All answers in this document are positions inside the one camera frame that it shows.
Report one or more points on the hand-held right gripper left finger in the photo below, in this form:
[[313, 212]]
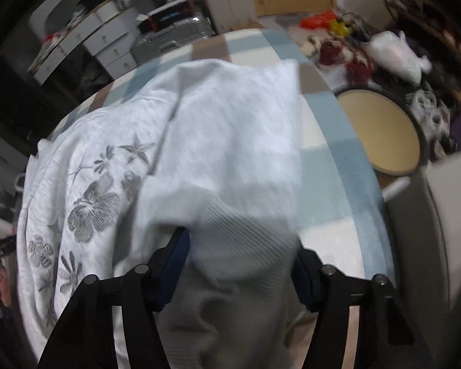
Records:
[[173, 273]]

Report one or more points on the black and red box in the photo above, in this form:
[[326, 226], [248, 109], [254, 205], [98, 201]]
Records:
[[165, 13]]

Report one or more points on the white sneakers pair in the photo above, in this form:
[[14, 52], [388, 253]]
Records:
[[430, 117]]

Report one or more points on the grey upholstered seat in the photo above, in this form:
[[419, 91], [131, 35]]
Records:
[[441, 257]]

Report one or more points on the orange plastic bag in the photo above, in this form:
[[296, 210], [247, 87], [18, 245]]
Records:
[[317, 21]]

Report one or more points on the round beige stool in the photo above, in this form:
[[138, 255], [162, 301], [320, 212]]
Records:
[[384, 130]]

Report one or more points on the white desk with drawers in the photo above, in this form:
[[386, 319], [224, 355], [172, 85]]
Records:
[[88, 38]]

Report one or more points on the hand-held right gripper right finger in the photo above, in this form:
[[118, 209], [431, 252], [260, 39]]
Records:
[[305, 276]]

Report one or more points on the yellow toy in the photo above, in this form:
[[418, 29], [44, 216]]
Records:
[[340, 27]]

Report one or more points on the silver suitcase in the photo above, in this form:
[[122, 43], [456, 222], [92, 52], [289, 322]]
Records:
[[169, 38]]

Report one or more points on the checked blanket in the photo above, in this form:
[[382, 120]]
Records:
[[330, 161]]

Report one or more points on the light grey floral sweatshirt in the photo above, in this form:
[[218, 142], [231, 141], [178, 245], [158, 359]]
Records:
[[230, 142]]

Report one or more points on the bamboo shoe rack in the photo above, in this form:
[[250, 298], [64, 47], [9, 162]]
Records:
[[438, 11]]

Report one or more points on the white plastic bag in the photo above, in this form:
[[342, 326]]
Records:
[[395, 55]]

